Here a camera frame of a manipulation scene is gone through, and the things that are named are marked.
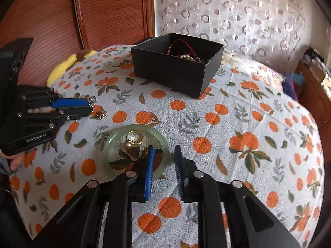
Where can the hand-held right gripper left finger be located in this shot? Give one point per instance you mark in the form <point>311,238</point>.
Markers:
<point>150,173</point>

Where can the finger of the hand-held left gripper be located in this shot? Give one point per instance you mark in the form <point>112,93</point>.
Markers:
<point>75,113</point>
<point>69,102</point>

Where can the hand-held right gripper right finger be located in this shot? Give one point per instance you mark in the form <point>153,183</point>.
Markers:
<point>179,173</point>

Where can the pale green jade bangle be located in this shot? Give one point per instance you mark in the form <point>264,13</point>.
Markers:
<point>111,157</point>

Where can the black cardboard box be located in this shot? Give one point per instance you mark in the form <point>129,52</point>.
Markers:
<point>178,72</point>

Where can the person's left hand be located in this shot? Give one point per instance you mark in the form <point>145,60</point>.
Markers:
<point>16,162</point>

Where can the yellow plush toy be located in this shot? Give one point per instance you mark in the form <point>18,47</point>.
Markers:
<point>63,67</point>

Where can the wooden slatted wardrobe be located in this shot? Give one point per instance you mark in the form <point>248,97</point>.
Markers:
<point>77,18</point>

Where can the floral bed blanket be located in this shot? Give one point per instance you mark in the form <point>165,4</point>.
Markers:
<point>253,69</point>

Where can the navy fleece blanket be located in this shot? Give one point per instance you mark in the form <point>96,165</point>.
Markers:
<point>291,89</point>

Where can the teal bag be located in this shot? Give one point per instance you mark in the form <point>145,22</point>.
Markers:
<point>296,76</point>

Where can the wooden side cabinet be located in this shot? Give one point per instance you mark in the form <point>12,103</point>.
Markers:
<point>315,100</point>

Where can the circle pattern sheer curtain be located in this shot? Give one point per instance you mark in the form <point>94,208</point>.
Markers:
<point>232,18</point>

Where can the brown cardboard box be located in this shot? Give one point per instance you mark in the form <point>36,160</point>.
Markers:
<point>316,72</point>

